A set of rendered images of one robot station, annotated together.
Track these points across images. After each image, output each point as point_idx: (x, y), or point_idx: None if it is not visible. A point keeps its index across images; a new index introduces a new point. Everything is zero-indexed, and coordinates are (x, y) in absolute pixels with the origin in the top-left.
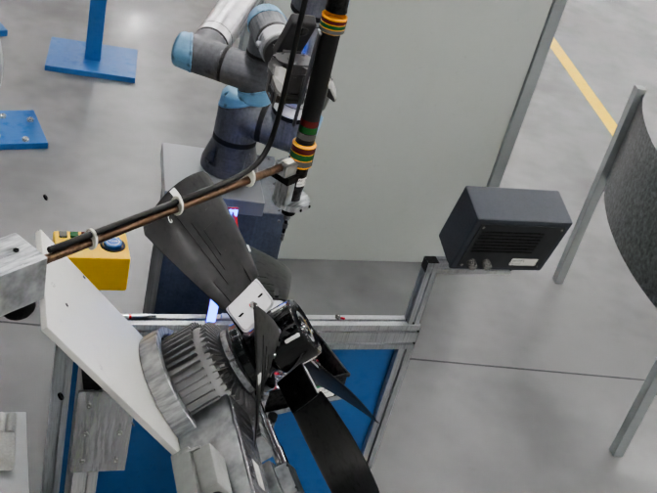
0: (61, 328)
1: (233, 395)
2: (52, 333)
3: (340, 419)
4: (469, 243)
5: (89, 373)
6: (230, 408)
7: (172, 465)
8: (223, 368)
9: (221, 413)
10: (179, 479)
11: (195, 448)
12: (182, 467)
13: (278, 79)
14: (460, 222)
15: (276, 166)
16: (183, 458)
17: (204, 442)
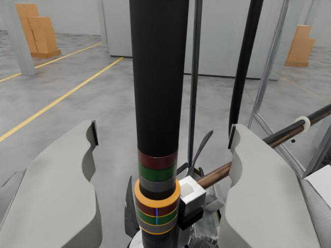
0: (322, 180)
1: (191, 237)
2: (323, 167)
3: (134, 203)
4: None
5: None
6: (194, 226)
7: (223, 199)
8: (200, 245)
9: (199, 228)
10: (219, 190)
11: (215, 195)
12: (219, 194)
13: (268, 145)
14: None
15: (206, 176)
16: (219, 197)
17: (206, 221)
